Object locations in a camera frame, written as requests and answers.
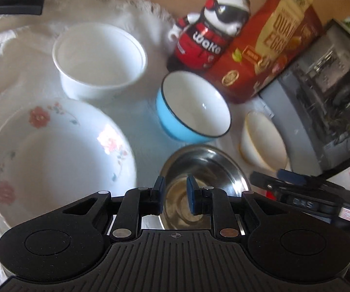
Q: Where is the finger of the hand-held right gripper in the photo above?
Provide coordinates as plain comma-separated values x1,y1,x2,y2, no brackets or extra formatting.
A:
249,171,283,196
277,169,329,190

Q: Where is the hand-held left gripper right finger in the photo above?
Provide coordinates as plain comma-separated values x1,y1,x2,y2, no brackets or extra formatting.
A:
186,175,285,241

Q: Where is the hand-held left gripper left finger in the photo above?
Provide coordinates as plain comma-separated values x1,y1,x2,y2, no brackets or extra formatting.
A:
63,176,165,243

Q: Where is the stainless steel bowl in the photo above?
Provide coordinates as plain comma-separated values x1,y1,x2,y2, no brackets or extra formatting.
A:
159,145,251,230

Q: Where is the small white gold-rimmed bowl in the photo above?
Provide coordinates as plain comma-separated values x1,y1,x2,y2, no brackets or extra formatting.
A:
239,111,289,171

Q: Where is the blue bowl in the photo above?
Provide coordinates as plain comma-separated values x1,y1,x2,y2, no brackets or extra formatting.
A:
156,71,232,143

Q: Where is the white floral plate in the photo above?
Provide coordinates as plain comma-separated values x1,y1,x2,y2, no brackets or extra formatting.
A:
0,98,137,230

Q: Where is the white plastic bowl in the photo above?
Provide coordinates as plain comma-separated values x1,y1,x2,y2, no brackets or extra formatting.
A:
52,23,148,101

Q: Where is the grey picture box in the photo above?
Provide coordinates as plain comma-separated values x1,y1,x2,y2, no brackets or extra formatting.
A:
258,19,350,175

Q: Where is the red snack bag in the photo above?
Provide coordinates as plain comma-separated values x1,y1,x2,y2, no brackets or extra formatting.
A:
207,0,324,104

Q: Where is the red black panda figurine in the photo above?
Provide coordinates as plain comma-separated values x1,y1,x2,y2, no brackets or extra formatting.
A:
166,0,251,73

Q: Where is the white woven tablecloth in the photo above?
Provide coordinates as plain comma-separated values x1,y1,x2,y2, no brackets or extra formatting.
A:
0,0,294,282

